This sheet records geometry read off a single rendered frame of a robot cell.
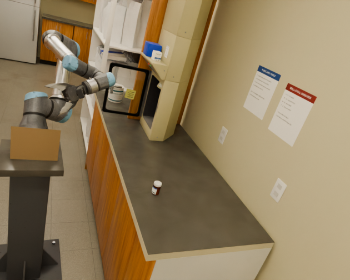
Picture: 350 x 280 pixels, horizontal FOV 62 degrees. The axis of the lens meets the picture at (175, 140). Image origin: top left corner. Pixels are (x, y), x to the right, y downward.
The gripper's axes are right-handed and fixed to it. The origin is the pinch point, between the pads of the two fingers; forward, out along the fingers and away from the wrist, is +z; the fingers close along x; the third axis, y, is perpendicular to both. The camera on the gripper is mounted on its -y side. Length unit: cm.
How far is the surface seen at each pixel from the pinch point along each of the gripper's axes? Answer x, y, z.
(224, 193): -82, -34, -67
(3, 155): -23.3, 29.5, 26.5
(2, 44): 36, 540, -89
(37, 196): -52, 25, 21
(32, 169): -31.9, 13.7, 18.5
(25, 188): -44, 24, 24
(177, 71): -13, 14, -89
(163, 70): -9, 17, -80
